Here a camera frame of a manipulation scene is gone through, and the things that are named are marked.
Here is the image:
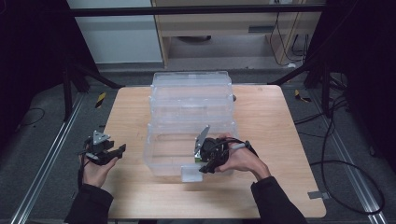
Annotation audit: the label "person's right hand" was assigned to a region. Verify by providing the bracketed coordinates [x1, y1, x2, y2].
[214, 133, 272, 182]

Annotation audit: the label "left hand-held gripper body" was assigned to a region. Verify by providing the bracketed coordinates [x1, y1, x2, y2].
[83, 130, 115, 165]

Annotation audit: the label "black metal stand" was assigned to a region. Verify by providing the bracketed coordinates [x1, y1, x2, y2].
[61, 56, 126, 123]
[267, 54, 333, 119]

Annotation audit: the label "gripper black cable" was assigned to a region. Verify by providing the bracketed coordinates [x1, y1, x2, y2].
[214, 137, 260, 158]
[77, 148, 94, 189]

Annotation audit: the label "aluminium floor rail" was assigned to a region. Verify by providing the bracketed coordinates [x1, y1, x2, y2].
[310, 89, 389, 224]
[8, 92, 86, 224]

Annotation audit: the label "dark flat object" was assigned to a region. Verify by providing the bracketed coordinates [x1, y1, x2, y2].
[177, 35, 213, 45]

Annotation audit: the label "light wood shelf unit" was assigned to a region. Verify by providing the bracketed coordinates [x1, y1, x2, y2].
[150, 0, 326, 69]

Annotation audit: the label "translucent tiered plastic storage box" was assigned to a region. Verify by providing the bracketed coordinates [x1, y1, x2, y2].
[142, 70, 240, 184]

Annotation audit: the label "grey tape piece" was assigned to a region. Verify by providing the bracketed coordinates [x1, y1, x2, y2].
[306, 189, 331, 201]

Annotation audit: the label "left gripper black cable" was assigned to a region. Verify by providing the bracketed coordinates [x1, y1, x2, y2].
[77, 148, 94, 189]

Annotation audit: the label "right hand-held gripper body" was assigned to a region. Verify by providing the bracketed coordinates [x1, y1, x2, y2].
[193, 124, 232, 172]

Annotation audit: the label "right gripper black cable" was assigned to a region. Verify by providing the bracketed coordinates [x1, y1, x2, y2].
[214, 137, 260, 158]

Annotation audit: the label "wooden desk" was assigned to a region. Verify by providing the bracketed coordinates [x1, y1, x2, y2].
[102, 84, 328, 219]

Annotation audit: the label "black cables under desk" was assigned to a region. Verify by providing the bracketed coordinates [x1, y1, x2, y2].
[268, 11, 313, 68]

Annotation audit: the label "black horizontal bar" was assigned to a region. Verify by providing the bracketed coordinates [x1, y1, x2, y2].
[68, 4, 327, 18]

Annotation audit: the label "black curtain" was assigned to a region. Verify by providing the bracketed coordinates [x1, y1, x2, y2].
[0, 0, 98, 153]
[305, 0, 396, 174]

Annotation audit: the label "thin black floor cable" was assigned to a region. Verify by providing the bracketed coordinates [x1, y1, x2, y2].
[17, 106, 47, 128]

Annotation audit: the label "person's left hand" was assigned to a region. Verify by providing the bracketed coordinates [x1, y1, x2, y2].
[80, 154, 121, 189]

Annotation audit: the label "yellow and black floor tape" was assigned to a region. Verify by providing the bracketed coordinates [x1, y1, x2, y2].
[94, 91, 107, 109]
[293, 89, 313, 104]

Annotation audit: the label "white cabinet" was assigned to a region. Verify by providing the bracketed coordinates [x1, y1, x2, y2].
[65, 0, 164, 65]

